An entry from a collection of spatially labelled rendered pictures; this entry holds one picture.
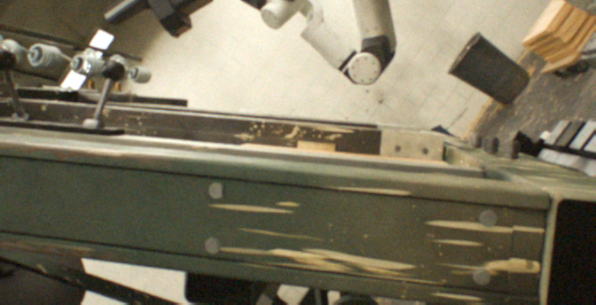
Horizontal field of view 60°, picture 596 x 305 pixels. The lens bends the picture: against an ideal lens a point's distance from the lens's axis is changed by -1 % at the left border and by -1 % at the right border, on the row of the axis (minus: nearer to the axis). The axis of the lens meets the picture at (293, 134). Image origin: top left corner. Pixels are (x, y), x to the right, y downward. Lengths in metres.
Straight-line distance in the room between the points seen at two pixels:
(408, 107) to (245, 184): 5.82
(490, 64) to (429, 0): 1.52
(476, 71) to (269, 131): 4.33
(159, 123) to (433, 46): 5.43
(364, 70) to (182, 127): 0.44
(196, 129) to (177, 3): 0.55
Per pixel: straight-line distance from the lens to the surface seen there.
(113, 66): 0.87
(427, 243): 0.49
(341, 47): 1.29
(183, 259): 0.51
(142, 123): 1.18
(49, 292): 1.91
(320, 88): 6.25
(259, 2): 1.35
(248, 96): 6.34
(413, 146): 1.08
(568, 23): 4.11
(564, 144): 1.01
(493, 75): 5.34
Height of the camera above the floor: 1.07
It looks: 5 degrees up
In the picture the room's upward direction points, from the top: 54 degrees counter-clockwise
